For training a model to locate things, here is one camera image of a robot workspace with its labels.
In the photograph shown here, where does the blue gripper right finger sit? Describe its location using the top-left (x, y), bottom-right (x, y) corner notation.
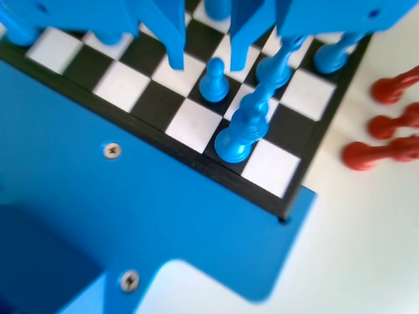
top-left (230, 0), bottom-right (419, 71)

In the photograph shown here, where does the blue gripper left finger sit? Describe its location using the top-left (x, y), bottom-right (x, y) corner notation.
top-left (0, 0), bottom-right (186, 70)

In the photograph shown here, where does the blue chess rook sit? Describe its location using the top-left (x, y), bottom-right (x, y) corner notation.
top-left (0, 12), bottom-right (39, 46)
top-left (203, 0), bottom-right (232, 21)

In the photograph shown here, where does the blue chess bishop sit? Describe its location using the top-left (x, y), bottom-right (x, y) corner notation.
top-left (255, 34), bottom-right (307, 91)

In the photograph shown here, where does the red chess pawn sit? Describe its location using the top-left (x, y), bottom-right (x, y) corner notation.
top-left (368, 103), bottom-right (419, 141)

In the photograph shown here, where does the red chess queen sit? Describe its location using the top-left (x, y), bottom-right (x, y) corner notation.
top-left (341, 135), bottom-right (419, 171)

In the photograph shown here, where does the black white chessboard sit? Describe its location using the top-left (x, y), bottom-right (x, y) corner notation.
top-left (0, 0), bottom-right (373, 223)

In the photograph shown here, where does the silver screw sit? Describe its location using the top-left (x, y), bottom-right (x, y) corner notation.
top-left (103, 142), bottom-right (122, 160)
top-left (119, 270), bottom-right (140, 292)

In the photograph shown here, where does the blue arm base plate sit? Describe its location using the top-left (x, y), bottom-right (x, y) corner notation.
top-left (0, 61), bottom-right (318, 314)

